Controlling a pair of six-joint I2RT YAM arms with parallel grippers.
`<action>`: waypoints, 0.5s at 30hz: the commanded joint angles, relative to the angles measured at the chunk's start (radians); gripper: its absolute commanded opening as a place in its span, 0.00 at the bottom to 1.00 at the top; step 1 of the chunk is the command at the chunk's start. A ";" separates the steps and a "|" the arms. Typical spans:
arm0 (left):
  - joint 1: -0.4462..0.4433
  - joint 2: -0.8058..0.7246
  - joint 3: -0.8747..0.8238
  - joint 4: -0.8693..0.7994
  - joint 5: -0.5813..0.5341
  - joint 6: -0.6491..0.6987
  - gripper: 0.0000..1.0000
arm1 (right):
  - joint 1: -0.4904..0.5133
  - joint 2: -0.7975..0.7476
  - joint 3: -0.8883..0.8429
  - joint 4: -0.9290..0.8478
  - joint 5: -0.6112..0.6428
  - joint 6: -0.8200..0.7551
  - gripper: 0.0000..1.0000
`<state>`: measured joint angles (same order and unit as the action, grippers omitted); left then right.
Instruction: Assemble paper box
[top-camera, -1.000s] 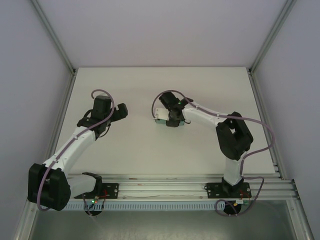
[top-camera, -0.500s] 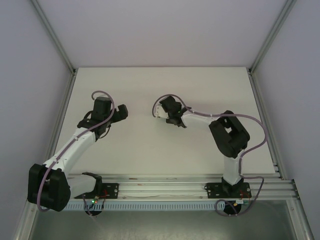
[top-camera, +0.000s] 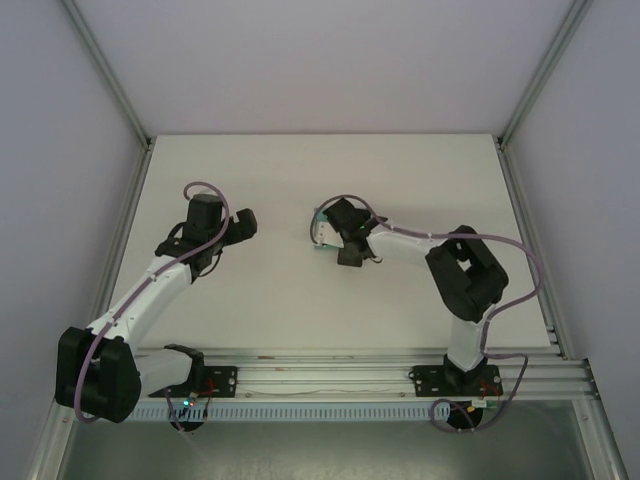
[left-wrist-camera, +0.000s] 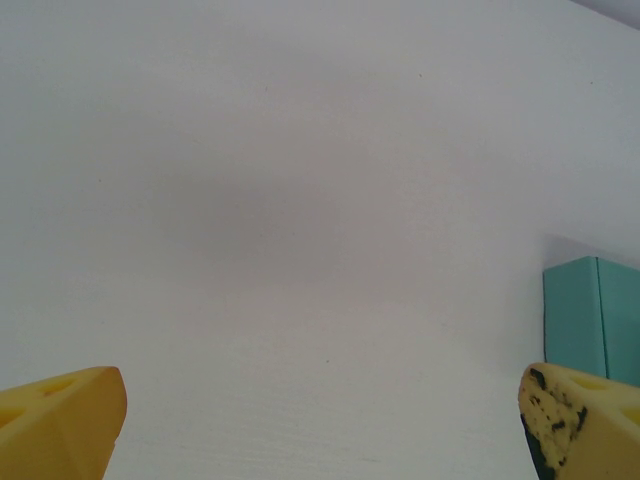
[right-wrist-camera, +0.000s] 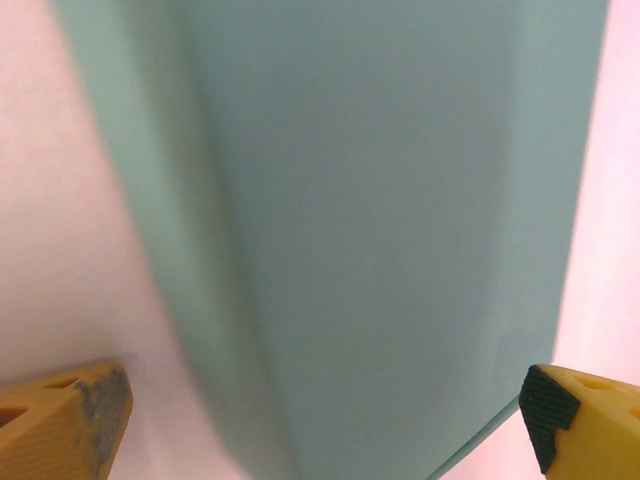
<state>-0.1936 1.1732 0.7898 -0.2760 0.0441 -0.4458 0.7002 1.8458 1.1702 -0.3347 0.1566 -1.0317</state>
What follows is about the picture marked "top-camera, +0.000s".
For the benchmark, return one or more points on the aluminium frame post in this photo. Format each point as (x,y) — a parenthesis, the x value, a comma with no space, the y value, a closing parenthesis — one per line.
(545,72)
(107,72)

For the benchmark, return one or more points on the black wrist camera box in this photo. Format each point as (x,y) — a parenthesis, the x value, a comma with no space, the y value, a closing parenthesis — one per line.
(204,212)
(342,212)

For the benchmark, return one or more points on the aluminium side frame rail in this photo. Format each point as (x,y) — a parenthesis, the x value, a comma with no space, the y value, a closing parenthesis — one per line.
(122,225)
(530,240)

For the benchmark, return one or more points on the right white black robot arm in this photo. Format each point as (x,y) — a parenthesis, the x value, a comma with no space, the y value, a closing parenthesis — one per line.
(465,285)

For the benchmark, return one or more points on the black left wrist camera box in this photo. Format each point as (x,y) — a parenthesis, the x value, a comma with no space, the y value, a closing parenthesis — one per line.
(204,212)

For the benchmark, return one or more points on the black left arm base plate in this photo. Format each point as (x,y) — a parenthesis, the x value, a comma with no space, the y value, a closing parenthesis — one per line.
(222,381)

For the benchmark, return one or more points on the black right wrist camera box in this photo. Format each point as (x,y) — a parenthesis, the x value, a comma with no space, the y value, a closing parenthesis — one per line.
(342,212)

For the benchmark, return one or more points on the grey metal sheet panel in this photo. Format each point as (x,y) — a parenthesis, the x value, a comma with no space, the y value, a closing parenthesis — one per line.
(325,450)

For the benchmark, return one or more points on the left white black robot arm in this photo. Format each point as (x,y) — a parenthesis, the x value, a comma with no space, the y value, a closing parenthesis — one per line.
(155,300)

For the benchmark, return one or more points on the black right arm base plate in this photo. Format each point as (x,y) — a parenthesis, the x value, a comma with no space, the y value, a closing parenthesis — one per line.
(427,381)

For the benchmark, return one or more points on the teal corrugated cardboard box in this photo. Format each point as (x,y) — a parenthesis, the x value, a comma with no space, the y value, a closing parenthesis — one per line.
(322,232)

